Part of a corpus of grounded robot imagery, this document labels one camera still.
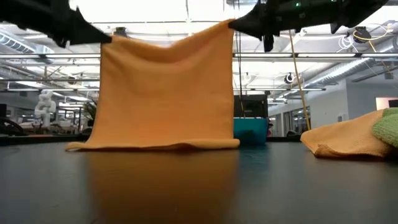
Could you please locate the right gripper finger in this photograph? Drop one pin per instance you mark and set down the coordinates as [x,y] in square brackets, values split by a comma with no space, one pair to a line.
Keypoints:
[252,21]

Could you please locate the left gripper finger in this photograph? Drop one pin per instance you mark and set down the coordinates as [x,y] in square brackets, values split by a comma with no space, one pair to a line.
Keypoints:
[87,32]

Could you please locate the orange microfiber towel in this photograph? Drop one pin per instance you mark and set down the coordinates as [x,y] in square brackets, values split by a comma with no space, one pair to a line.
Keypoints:
[342,137]
[161,93]

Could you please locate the green microfiber towel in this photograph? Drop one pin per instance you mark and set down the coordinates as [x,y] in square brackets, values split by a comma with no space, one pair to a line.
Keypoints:
[388,127]

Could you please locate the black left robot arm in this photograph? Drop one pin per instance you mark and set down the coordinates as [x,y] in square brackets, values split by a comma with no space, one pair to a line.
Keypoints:
[15,12]

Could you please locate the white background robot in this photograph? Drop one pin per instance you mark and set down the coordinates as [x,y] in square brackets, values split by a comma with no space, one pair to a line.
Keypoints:
[45,107]

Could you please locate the teal plastic bin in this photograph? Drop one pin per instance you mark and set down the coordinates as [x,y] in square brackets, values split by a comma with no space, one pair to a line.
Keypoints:
[250,130]

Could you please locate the black aluminium table frame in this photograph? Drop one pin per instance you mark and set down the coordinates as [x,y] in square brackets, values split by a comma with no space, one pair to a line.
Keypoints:
[46,139]

